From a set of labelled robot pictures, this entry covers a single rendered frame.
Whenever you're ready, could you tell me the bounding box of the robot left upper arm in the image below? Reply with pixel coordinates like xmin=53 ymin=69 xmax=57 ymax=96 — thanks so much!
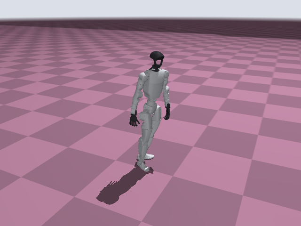
xmin=162 ymin=69 xmax=169 ymax=93

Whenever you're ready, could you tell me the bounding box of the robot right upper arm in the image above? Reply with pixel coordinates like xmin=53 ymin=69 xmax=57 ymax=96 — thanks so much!
xmin=135 ymin=72 xmax=149 ymax=98

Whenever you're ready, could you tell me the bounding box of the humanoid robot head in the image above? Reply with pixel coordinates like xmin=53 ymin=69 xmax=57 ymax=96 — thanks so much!
xmin=150 ymin=51 xmax=164 ymax=72

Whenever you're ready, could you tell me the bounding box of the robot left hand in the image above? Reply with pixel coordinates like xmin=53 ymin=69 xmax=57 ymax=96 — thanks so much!
xmin=164 ymin=104 xmax=170 ymax=120

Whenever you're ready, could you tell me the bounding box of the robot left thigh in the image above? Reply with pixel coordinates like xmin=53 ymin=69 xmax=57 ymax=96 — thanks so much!
xmin=150 ymin=105 xmax=161 ymax=138

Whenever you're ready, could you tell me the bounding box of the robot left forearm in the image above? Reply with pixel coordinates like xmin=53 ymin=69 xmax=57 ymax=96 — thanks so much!
xmin=163 ymin=91 xmax=171 ymax=107

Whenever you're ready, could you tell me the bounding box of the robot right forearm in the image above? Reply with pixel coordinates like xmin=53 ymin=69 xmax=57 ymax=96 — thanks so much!
xmin=131 ymin=92 xmax=140 ymax=114

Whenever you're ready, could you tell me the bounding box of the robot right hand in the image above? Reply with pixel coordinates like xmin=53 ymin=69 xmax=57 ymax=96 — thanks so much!
xmin=129 ymin=111 xmax=140 ymax=127

